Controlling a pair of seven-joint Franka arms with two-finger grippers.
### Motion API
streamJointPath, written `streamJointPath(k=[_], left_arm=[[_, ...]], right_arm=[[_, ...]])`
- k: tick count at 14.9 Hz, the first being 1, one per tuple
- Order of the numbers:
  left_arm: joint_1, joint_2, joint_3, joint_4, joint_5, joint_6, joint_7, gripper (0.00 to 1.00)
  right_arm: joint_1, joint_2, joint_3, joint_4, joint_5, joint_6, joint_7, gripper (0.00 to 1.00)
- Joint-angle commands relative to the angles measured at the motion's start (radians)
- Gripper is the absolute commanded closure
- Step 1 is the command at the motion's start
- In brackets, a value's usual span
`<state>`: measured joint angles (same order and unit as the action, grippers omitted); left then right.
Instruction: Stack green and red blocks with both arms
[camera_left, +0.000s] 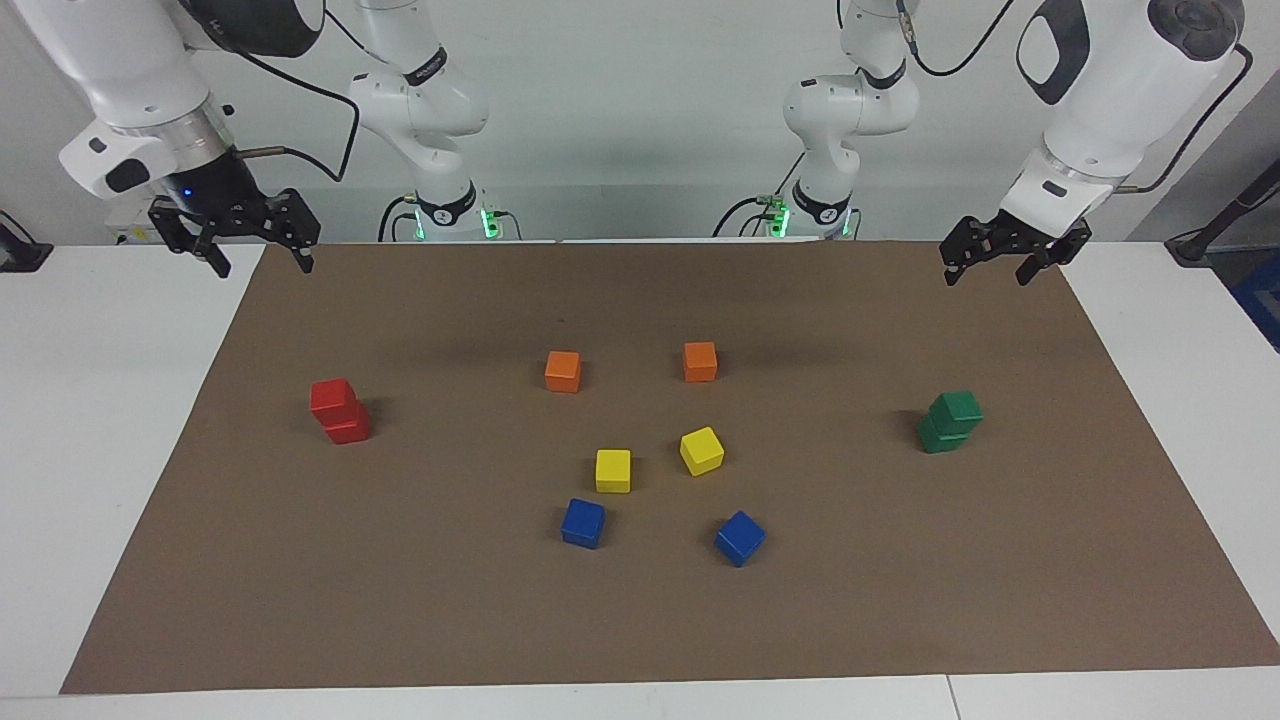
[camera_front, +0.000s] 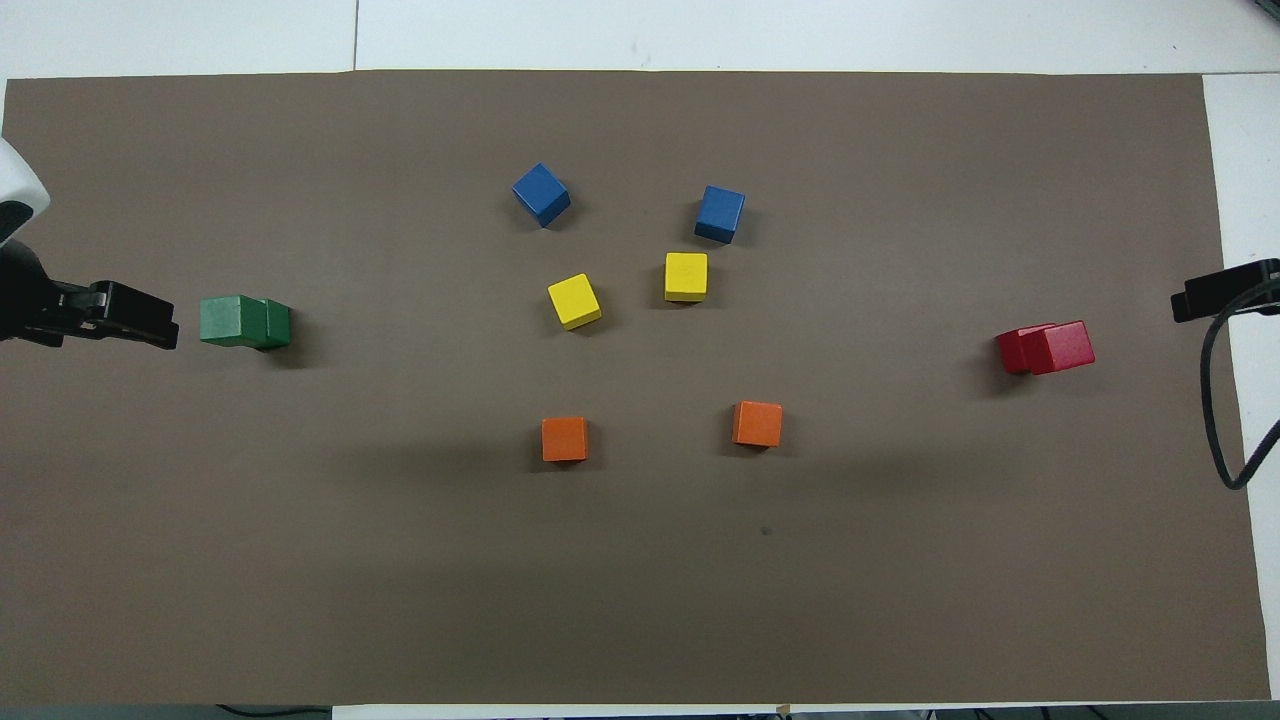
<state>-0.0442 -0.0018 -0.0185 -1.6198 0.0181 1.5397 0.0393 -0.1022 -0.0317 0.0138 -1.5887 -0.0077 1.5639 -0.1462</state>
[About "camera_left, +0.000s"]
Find red wooden block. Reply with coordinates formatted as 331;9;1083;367
322;402;372;445
309;378;359;423

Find black right base cable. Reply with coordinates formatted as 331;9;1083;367
378;193;416;243

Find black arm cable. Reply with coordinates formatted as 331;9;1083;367
895;0;1254;194
175;0;361;184

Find blue wooden block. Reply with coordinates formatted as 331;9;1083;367
714;510;768;568
560;498;607;550

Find black base cable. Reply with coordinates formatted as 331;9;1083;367
378;193;416;243
712;150;806;238

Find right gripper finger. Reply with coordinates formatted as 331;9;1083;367
148;198;233;279
262;188;323;273

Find blue object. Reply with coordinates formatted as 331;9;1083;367
1232;250;1280;353

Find black table clamp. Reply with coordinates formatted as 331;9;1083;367
0;210;53;273

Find black left base cable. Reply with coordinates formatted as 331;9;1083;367
712;150;806;238

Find green wooden block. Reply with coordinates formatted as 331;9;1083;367
929;390;984;435
917;415;969;455

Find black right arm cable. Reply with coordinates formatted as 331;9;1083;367
175;0;361;184

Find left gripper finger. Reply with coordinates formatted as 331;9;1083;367
1016;228;1093;287
940;215;993;288

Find white electrical box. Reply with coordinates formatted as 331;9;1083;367
105;195;166;246

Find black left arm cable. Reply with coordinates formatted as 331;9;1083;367
895;0;1254;194

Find black stand with pole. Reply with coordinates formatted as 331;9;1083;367
1165;160;1280;266

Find brown table mat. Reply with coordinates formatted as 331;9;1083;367
60;238;1280;696

